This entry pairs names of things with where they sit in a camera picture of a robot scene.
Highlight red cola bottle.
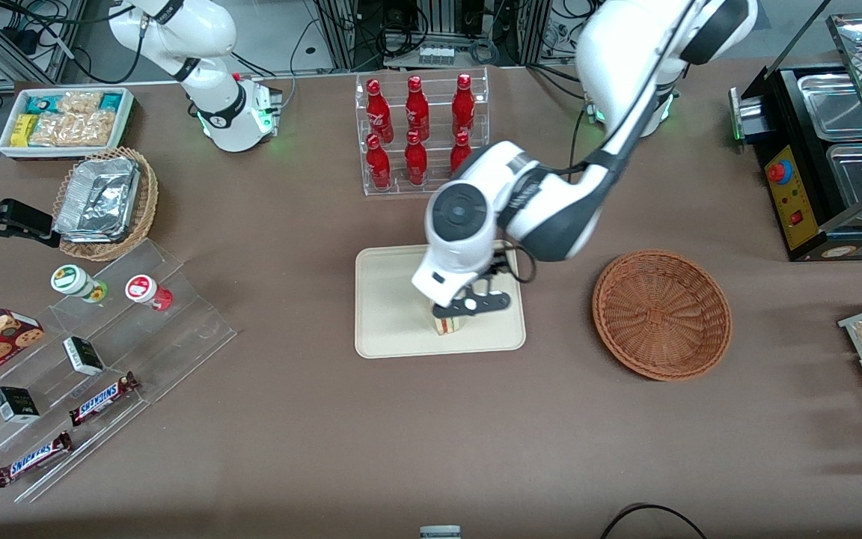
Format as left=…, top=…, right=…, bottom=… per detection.
left=450, top=131, right=474, bottom=174
left=366, top=133, right=393, bottom=190
left=405, top=75, right=430, bottom=143
left=404, top=130, right=429, bottom=186
left=365, top=78, right=394, bottom=143
left=451, top=73, right=476, bottom=140

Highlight small black box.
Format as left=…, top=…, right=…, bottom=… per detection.
left=0, top=386, right=41, bottom=424
left=63, top=336, right=106, bottom=377

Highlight beige plastic tray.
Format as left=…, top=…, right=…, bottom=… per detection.
left=355, top=240, right=527, bottom=359

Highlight green lid cup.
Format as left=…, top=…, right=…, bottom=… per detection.
left=50, top=264, right=109, bottom=304

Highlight brown wicker basket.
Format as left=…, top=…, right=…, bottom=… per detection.
left=592, top=249, right=733, bottom=382

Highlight red lid cup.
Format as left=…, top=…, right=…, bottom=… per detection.
left=125, top=275, right=174, bottom=312

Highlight equipment rack with cables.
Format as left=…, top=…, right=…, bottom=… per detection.
left=311, top=0, right=551, bottom=70

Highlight clear acrylic bottle rack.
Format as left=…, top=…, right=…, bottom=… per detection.
left=355, top=66, right=490, bottom=197

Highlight black food warmer machine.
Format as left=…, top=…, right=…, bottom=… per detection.
left=729, top=11, right=862, bottom=263

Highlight light wicker basket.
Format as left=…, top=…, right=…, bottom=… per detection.
left=52, top=147, right=159, bottom=262

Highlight black cable loop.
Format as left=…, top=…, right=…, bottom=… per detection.
left=599, top=503, right=709, bottom=539

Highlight silver foil packets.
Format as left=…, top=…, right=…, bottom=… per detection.
left=55, top=156, right=141, bottom=243

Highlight clear acrylic step display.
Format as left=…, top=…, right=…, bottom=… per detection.
left=0, top=238, right=238, bottom=504

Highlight snickers chocolate bar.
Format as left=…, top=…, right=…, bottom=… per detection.
left=0, top=431, right=73, bottom=489
left=68, top=372, right=140, bottom=427

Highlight white rectangular snack bin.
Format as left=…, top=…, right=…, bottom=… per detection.
left=0, top=87, right=136, bottom=161

